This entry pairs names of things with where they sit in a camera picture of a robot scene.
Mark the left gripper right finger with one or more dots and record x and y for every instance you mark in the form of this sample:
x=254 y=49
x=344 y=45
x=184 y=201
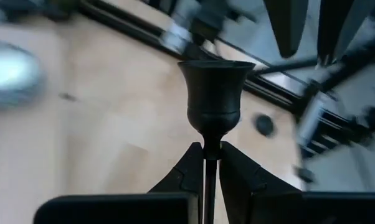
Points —
x=240 y=180

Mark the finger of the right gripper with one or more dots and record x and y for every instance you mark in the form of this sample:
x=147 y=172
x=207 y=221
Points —
x=287 y=25
x=329 y=28

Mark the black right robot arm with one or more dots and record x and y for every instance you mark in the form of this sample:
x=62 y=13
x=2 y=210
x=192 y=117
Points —
x=362 y=53

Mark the black metal candlestick holder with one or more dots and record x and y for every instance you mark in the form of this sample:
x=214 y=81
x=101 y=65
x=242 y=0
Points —
x=214 y=93

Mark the patterned candle tin cream wax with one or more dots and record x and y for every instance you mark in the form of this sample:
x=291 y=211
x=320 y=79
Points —
x=10 y=71

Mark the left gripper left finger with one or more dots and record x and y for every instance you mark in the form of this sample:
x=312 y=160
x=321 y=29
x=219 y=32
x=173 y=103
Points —
x=187 y=174

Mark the black aluminium table frame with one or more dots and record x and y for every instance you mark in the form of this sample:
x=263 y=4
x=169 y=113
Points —
x=128 y=27

